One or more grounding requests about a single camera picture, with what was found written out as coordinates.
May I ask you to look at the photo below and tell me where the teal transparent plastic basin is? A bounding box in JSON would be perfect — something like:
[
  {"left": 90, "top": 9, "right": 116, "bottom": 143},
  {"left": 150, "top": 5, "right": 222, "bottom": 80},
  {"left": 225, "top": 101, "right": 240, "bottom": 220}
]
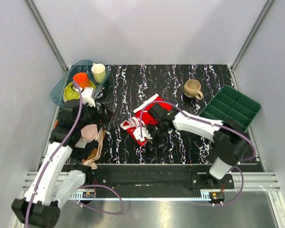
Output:
[{"left": 50, "top": 60, "right": 110, "bottom": 107}]

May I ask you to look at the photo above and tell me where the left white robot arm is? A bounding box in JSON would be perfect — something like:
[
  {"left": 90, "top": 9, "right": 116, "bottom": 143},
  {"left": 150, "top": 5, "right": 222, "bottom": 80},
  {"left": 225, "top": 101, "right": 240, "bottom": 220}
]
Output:
[{"left": 11, "top": 99, "right": 113, "bottom": 228}]

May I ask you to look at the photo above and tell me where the cream yellow cup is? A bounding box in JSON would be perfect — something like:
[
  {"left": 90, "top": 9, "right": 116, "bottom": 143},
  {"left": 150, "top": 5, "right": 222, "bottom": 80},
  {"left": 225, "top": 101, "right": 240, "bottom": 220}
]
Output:
[{"left": 91, "top": 63, "right": 106, "bottom": 84}]

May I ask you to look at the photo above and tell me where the yellow green dotted plate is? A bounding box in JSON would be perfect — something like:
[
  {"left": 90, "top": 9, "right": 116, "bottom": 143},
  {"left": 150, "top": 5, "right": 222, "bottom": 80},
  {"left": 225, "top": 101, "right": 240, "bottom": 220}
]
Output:
[{"left": 63, "top": 81, "right": 96, "bottom": 102}]

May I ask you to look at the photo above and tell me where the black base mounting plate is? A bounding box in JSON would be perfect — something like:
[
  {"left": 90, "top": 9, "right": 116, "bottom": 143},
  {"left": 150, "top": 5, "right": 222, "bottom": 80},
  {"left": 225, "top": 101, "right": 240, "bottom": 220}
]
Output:
[{"left": 37, "top": 163, "right": 264, "bottom": 199}]

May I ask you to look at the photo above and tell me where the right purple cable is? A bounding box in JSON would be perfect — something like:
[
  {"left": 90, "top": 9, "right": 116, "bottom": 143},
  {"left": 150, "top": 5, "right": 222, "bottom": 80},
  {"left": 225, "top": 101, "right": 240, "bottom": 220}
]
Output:
[{"left": 139, "top": 101, "right": 257, "bottom": 206}]

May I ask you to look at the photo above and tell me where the red underwear white trim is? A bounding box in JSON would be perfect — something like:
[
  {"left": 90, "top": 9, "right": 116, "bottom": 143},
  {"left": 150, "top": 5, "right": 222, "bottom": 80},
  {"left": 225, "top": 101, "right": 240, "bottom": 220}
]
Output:
[{"left": 120, "top": 94, "right": 163, "bottom": 146}]

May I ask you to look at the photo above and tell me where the orange mug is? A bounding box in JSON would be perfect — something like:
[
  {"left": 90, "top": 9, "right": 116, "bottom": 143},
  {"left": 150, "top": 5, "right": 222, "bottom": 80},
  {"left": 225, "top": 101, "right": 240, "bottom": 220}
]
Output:
[{"left": 73, "top": 73, "right": 91, "bottom": 90}]

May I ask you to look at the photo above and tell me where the pile of mixed clothes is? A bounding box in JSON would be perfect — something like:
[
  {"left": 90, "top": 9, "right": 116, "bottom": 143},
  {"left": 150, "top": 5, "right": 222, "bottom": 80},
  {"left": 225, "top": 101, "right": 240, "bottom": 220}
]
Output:
[{"left": 52, "top": 111, "right": 107, "bottom": 171}]

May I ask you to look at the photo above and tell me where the green divided organizer tray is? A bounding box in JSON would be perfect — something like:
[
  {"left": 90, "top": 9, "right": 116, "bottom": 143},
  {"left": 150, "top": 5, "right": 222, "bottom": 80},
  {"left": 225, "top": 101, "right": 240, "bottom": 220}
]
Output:
[{"left": 199, "top": 85, "right": 261, "bottom": 132}]

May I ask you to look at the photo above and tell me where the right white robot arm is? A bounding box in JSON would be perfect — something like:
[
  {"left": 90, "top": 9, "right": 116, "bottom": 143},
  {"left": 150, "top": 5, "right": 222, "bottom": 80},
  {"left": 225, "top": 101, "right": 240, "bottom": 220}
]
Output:
[{"left": 140, "top": 101, "right": 255, "bottom": 188}]

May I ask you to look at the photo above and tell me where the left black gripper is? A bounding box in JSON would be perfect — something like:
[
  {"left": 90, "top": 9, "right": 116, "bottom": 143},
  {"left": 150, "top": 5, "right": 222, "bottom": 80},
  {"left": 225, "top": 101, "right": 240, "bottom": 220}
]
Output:
[{"left": 77, "top": 99, "right": 114, "bottom": 129}]

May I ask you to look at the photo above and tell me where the beige ceramic mug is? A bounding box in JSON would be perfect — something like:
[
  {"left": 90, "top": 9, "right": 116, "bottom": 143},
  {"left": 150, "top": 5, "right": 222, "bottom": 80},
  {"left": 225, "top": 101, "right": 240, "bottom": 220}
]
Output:
[{"left": 183, "top": 79, "right": 204, "bottom": 100}]

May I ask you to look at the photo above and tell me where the aluminium rail frame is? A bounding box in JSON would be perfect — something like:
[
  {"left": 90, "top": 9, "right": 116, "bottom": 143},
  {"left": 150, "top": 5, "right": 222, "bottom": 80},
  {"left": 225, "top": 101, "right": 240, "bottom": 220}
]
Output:
[{"left": 23, "top": 171, "right": 280, "bottom": 207}]

